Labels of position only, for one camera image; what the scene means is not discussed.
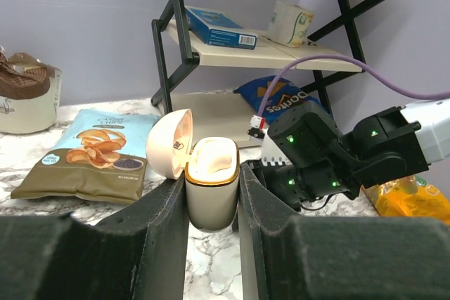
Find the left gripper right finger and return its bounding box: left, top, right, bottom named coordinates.
left=238, top=164, right=449, bottom=299

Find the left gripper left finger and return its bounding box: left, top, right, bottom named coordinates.
left=1, top=178, right=189, bottom=299

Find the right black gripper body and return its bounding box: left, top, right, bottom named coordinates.
left=246, top=159, right=306, bottom=211

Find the beige earbud charging case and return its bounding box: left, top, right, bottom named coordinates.
left=146, top=109, right=240, bottom=232

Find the beige stem earbud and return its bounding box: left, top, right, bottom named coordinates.
left=195, top=139, right=232, bottom=175

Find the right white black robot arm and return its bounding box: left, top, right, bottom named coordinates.
left=247, top=99, right=449, bottom=211

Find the blue Doritos chip bag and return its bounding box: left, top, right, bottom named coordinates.
left=233, top=75, right=328, bottom=124

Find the light blue chip bag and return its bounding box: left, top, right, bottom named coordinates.
left=11, top=109, right=159, bottom=204

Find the orange snack bag on table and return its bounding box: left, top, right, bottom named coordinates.
left=362, top=175, right=449, bottom=226

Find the blue box on shelf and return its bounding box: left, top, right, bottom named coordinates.
left=185, top=6, right=258, bottom=50

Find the brown white paper cup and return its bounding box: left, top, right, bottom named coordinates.
left=1, top=48, right=63, bottom=134

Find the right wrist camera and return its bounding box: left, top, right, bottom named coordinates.
left=245, top=115, right=291, bottom=167

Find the black frame beige shelf rack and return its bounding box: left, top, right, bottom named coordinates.
left=151, top=0, right=385, bottom=148

